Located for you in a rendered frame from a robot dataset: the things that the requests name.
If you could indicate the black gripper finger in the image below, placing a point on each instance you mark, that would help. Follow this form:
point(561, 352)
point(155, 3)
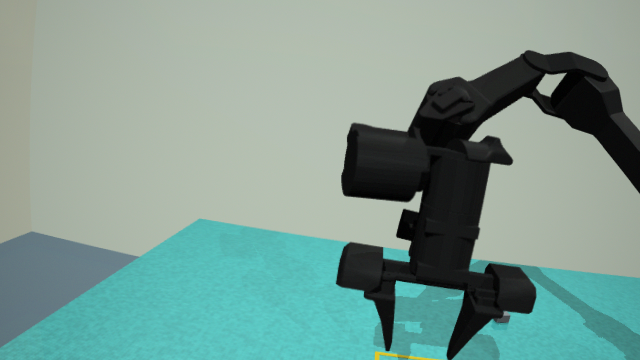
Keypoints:
point(471, 319)
point(385, 305)

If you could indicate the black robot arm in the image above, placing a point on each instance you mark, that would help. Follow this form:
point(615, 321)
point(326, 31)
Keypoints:
point(435, 155)

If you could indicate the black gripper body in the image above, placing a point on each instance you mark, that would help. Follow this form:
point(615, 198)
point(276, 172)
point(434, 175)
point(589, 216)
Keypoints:
point(441, 254)

